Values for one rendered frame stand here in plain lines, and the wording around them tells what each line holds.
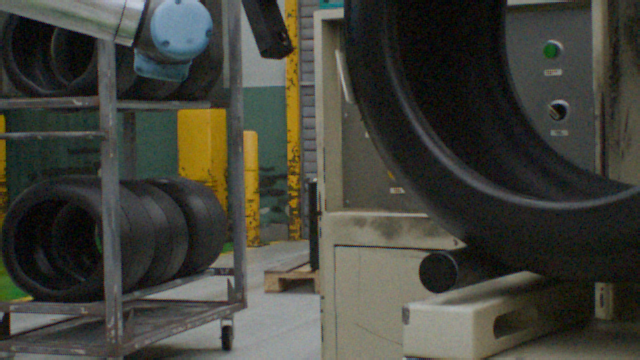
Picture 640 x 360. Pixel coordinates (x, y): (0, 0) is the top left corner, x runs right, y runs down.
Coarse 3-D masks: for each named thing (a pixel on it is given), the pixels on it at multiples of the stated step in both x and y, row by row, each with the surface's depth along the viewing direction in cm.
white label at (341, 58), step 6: (336, 54) 141; (342, 54) 143; (342, 60) 143; (342, 66) 142; (342, 72) 141; (348, 72) 144; (342, 78) 141; (348, 78) 143; (348, 84) 143; (348, 90) 142; (348, 96) 141; (354, 96) 144; (348, 102) 141; (354, 102) 144
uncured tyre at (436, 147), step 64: (384, 0) 137; (448, 0) 161; (384, 64) 137; (448, 64) 161; (384, 128) 138; (448, 128) 158; (512, 128) 160; (448, 192) 134; (512, 192) 131; (576, 192) 155; (512, 256) 133; (576, 256) 128
